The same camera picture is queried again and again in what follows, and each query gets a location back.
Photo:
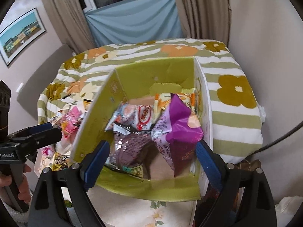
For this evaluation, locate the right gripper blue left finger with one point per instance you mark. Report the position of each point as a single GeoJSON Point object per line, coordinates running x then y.
{"type": "Point", "coordinates": [48, 207]}

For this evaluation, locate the dull purple snack bag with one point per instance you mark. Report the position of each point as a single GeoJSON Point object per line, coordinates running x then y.
{"type": "Point", "coordinates": [130, 151]}

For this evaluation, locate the bright purple chip bag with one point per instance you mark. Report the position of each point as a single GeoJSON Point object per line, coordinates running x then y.
{"type": "Point", "coordinates": [176, 134]}

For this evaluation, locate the beige curtain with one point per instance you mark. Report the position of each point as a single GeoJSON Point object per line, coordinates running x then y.
{"type": "Point", "coordinates": [68, 20]}
{"type": "Point", "coordinates": [205, 19]}

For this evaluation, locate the right beige curtain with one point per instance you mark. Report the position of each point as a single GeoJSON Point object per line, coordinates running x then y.
{"type": "Point", "coordinates": [205, 19]}

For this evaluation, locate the left hand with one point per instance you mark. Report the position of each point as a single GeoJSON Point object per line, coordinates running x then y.
{"type": "Point", "coordinates": [23, 187]}

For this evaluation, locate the blue hanging cloth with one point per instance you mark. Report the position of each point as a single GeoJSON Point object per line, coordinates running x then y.
{"type": "Point", "coordinates": [134, 21]}

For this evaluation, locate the pink marshmallow bag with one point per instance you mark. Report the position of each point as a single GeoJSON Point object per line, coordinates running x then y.
{"type": "Point", "coordinates": [71, 122]}

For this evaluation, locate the white wall switch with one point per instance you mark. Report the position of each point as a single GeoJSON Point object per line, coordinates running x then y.
{"type": "Point", "coordinates": [19, 87]}

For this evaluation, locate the grey headboard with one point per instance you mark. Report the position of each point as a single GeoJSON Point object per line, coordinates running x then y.
{"type": "Point", "coordinates": [29, 94]}

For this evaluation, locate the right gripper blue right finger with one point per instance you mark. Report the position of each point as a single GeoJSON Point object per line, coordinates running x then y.
{"type": "Point", "coordinates": [244, 197]}

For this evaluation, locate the pink white wrinkled bag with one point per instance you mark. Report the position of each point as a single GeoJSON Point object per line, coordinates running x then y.
{"type": "Point", "coordinates": [48, 151]}

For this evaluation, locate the left beige curtain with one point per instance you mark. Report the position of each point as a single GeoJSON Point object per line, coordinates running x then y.
{"type": "Point", "coordinates": [68, 20]}

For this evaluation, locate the floral striped bed blanket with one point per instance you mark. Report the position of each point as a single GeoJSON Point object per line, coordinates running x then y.
{"type": "Point", "coordinates": [236, 116]}

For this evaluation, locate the small yellow black snack bag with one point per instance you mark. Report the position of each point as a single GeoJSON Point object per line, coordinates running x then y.
{"type": "Point", "coordinates": [60, 161]}

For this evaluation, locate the framed houses picture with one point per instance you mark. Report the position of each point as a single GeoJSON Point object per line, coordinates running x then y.
{"type": "Point", "coordinates": [20, 34]}

